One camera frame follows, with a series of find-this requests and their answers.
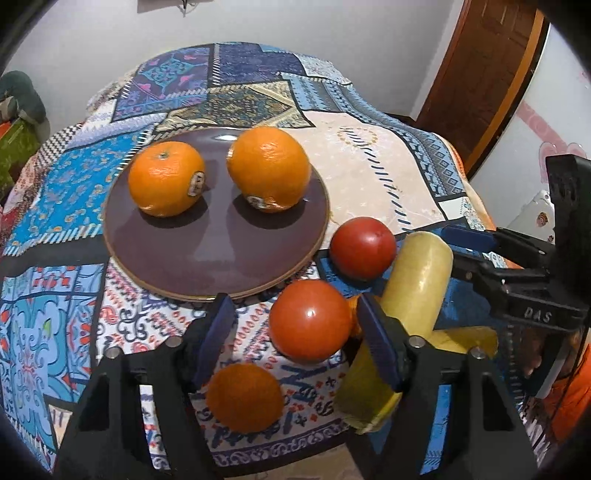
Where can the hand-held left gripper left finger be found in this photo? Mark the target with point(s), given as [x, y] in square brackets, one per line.
[217, 341]

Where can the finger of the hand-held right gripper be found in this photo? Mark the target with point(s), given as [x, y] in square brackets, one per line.
[480, 272]
[466, 237]

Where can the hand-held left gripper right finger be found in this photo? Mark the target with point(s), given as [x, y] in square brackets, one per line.
[378, 346]

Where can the small mandarin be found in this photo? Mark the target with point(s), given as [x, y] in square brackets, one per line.
[244, 399]
[356, 318]

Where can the yellow banana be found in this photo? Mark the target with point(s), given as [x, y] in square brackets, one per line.
[360, 397]

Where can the red tomato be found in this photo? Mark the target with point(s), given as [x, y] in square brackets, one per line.
[362, 247]
[309, 318]

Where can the dark brown round plate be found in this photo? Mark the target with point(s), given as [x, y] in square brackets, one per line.
[212, 249]

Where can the person's right hand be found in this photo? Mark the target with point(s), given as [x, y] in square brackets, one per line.
[535, 360]

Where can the patterned patchwork blanket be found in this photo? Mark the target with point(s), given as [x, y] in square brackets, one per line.
[369, 157]

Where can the white cabinet with pink print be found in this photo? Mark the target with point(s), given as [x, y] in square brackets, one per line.
[531, 115]

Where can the brown wooden door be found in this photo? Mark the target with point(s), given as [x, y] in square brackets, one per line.
[485, 69]

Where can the large orange with sticker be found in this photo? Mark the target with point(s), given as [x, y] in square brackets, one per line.
[161, 180]
[268, 166]

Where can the green box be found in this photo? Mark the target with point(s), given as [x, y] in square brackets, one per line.
[16, 147]

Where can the grey-green cushion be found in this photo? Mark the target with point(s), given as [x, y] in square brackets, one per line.
[23, 97]

